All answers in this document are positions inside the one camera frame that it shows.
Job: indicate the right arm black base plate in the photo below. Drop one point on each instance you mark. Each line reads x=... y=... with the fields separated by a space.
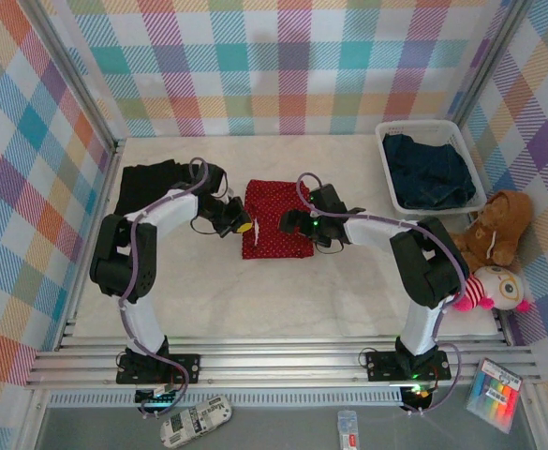
x=381 y=365

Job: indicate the right controller board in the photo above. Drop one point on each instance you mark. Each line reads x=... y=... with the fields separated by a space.
x=416 y=394

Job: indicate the black skirt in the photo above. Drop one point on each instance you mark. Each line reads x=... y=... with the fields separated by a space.
x=147 y=187

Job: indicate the aluminium corner post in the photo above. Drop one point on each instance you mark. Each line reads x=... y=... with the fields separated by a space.
x=79 y=84
x=489 y=61

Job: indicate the red polka dot skirt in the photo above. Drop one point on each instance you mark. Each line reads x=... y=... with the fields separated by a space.
x=273 y=239

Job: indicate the controller board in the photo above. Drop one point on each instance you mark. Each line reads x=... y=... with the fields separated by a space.
x=416 y=394
x=158 y=398

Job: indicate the white doll with glasses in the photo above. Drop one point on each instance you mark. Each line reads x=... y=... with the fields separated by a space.
x=503 y=288

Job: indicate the left controller board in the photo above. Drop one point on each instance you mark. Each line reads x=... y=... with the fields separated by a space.
x=158 y=398

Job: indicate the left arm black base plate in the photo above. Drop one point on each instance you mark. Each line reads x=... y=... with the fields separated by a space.
x=184 y=368

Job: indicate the aluminium side rail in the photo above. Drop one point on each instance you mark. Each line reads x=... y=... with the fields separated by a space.
x=102 y=187

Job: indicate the brown teddy bear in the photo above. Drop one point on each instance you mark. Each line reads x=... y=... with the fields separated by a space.
x=498 y=225

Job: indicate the newspaper print pouch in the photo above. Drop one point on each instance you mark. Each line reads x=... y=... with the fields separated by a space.
x=196 y=422

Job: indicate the white plastic basket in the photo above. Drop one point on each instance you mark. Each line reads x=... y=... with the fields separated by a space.
x=463 y=140

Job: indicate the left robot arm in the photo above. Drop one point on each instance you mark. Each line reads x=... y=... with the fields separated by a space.
x=119 y=262

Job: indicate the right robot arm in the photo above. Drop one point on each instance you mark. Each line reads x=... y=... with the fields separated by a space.
x=433 y=276

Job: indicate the coloured marker pack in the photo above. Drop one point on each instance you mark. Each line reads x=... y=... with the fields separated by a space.
x=493 y=394

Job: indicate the dark denim skirt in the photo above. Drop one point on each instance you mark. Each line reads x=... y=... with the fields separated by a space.
x=428 y=173

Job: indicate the aluminium rail frame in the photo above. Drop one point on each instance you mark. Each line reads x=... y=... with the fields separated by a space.
x=278 y=363

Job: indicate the small white box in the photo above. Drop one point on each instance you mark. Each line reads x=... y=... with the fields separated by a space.
x=348 y=429

